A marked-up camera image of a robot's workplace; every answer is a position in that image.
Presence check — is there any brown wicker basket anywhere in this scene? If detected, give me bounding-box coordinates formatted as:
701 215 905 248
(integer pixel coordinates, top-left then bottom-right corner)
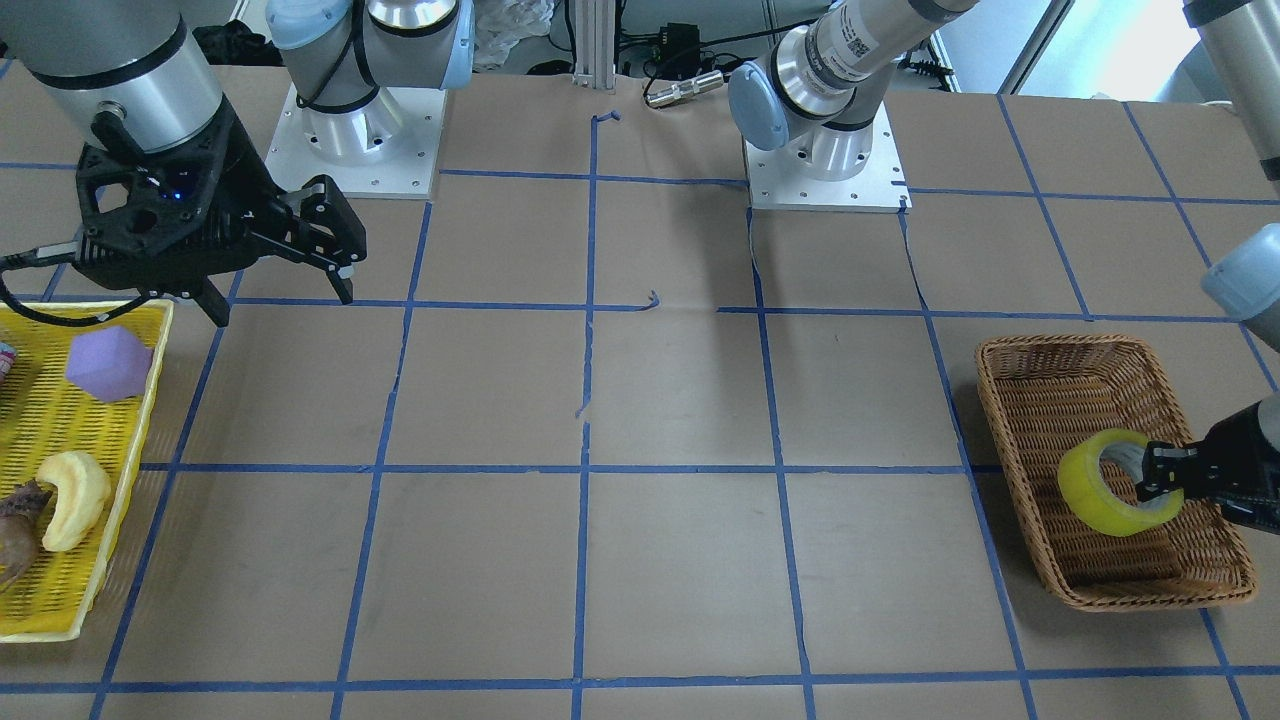
975 334 1258 612

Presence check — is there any aluminium frame post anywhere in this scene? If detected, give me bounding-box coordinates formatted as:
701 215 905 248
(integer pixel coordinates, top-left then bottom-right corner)
566 1 620 94

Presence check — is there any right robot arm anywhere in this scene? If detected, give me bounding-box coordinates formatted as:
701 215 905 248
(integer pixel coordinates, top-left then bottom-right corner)
3 1 475 328

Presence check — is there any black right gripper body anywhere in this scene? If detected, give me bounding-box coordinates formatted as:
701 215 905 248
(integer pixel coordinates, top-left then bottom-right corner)
72 100 291 296

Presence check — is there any toy lion figure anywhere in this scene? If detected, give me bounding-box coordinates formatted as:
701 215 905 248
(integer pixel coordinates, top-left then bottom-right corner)
1 480 52 591

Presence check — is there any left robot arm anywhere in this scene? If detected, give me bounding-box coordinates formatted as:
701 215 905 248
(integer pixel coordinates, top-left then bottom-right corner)
730 1 1277 537

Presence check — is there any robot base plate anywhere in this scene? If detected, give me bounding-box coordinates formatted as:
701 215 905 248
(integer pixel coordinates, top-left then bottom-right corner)
742 102 913 213
264 87 451 200

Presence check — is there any purple foam block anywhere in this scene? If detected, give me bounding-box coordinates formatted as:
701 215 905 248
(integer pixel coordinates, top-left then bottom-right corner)
64 325 154 404

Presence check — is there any yellow plastic basket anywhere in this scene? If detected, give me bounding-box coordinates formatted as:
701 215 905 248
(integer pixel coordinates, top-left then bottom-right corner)
1 300 174 643

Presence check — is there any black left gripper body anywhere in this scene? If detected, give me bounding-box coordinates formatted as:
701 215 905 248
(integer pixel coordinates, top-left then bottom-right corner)
1196 400 1279 534

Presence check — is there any yellow tape roll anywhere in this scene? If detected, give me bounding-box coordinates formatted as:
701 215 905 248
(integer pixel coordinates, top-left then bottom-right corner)
1057 428 1185 538

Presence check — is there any pale toy banana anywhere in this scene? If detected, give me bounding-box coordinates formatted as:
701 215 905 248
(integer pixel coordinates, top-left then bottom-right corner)
36 451 113 552

